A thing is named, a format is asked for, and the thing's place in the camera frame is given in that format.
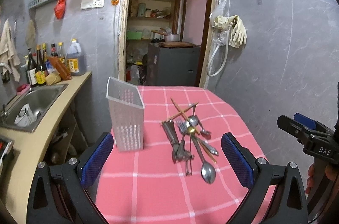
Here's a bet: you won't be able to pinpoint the steel fork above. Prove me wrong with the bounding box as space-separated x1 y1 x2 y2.
176 120 186 160

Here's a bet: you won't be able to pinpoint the gold small spoon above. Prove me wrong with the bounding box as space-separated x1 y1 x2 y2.
186 126 200 134

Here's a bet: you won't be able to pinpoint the rubber gloves on wall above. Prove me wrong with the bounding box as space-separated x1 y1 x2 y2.
212 15 247 48

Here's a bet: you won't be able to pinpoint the steel kitchen sink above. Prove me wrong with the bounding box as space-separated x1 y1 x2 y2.
1 84 68 133

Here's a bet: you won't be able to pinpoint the large oil jug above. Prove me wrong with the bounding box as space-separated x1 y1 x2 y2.
66 39 86 76

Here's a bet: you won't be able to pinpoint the white cup in sink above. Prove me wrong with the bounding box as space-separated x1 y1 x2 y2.
14 103 37 128

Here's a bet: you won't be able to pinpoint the dark grey cabinet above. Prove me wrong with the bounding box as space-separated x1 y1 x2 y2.
145 43 200 86

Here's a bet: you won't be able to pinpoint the wall power socket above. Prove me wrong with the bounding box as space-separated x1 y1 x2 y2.
81 0 105 10

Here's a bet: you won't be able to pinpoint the white perforated utensil basket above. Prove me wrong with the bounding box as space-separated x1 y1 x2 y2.
106 77 145 152

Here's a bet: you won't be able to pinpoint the pink checked tablecloth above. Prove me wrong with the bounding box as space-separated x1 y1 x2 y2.
95 86 263 223

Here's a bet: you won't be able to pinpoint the wooden chopstick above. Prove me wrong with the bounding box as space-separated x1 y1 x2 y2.
170 98 191 120
166 102 198 121

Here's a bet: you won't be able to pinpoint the small steel teaspoon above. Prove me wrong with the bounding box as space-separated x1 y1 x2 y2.
192 105 211 139

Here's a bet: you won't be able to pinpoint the dark soy sauce bottle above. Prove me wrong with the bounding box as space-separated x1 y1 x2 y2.
27 48 38 87

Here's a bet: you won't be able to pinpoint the hanging beige towel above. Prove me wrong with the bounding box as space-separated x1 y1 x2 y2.
1 19 21 83

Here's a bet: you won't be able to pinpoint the red plastic bag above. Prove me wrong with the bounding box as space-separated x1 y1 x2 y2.
54 0 66 20

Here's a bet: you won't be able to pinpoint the white hose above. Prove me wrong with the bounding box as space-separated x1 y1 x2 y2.
206 28 230 78

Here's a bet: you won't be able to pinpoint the ornate handle steel spoon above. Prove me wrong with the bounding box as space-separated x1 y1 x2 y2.
197 138 219 156

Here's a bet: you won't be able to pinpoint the large steel spoon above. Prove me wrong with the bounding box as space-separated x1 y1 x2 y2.
191 136 216 184

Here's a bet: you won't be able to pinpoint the person's right hand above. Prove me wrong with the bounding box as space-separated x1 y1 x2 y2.
305 163 338 196

